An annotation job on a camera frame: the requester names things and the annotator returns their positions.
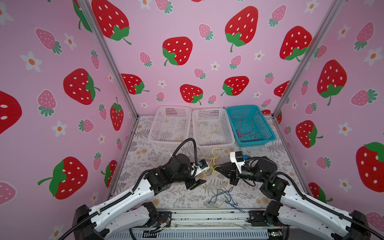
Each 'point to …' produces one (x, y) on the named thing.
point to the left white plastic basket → (172, 125)
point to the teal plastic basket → (249, 127)
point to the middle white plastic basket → (212, 128)
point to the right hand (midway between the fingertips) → (214, 167)
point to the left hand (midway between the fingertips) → (203, 173)
